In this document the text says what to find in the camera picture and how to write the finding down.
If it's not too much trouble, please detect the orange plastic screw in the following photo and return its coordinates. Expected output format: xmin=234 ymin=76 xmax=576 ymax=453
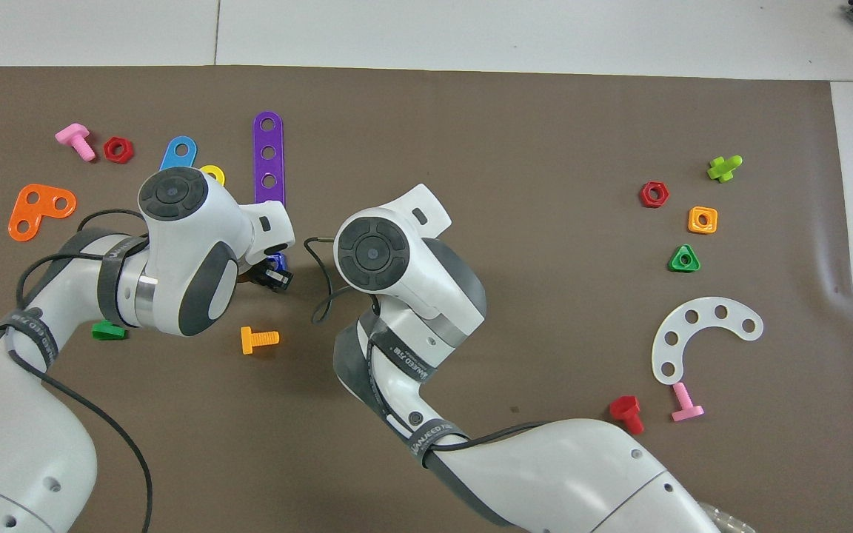
xmin=241 ymin=326 xmax=280 ymax=355

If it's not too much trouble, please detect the pink plastic screw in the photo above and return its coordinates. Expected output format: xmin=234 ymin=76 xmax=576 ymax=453
xmin=55 ymin=123 xmax=96 ymax=162
xmin=671 ymin=382 xmax=705 ymax=423

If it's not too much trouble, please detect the red plastic screw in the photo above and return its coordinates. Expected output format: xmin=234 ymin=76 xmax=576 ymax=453
xmin=609 ymin=395 xmax=645 ymax=436

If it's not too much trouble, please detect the green triangle nut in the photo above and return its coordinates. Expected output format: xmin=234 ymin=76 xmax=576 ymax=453
xmin=668 ymin=244 xmax=701 ymax=273

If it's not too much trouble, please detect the lime cross-head screw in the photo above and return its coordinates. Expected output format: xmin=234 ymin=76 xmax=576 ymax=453
xmin=706 ymin=155 xmax=743 ymax=183

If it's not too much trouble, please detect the purple four-hole plate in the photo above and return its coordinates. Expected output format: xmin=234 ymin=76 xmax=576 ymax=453
xmin=252 ymin=111 xmax=286 ymax=208

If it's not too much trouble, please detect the blue two-hole plate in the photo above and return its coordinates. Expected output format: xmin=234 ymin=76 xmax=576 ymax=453
xmin=159 ymin=136 xmax=198 ymax=172

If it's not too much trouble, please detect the orange heart three-hole plate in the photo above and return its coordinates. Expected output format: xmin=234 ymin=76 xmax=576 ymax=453
xmin=8 ymin=184 xmax=77 ymax=242

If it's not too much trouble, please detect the brown table mat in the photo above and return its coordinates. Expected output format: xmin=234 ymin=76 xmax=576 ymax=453
xmin=0 ymin=65 xmax=853 ymax=533

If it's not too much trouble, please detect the white curved five-hole plate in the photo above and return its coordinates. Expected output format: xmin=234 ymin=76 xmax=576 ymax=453
xmin=652 ymin=297 xmax=764 ymax=386

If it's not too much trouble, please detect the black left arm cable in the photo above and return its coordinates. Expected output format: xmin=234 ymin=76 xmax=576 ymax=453
xmin=16 ymin=209 xmax=155 ymax=533

